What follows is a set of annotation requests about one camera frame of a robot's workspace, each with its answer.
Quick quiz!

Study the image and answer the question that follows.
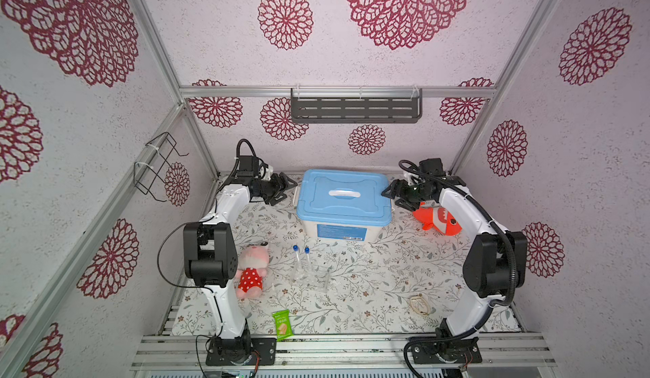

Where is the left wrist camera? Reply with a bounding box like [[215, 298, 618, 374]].
[[235, 139, 274, 180]]

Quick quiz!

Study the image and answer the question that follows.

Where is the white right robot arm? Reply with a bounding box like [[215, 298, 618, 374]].
[[382, 177, 527, 369]]

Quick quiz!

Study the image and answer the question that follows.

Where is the blue plastic bin lid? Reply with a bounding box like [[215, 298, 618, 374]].
[[296, 169, 393, 227]]

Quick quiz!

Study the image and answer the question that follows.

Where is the pink frog plush toy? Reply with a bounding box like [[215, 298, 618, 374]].
[[235, 245, 270, 300]]

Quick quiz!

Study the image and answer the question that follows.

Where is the aluminium frame post right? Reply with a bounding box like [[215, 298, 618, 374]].
[[450, 0, 561, 175]]

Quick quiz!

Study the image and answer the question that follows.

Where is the green snack packet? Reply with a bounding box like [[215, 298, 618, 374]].
[[273, 310, 294, 342]]

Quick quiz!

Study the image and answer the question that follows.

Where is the grey wall shelf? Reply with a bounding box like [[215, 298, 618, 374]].
[[289, 89, 423, 124]]

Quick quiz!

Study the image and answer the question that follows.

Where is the black wire wall rack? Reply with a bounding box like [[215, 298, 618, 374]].
[[132, 132, 191, 206]]

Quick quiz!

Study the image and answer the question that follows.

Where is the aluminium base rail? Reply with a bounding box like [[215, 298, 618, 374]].
[[129, 332, 557, 376]]

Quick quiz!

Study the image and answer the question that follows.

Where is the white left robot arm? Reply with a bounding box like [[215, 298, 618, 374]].
[[183, 173, 297, 366]]

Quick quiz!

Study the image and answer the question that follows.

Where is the white plastic storage bin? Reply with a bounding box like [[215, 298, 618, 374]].
[[301, 221, 385, 243]]

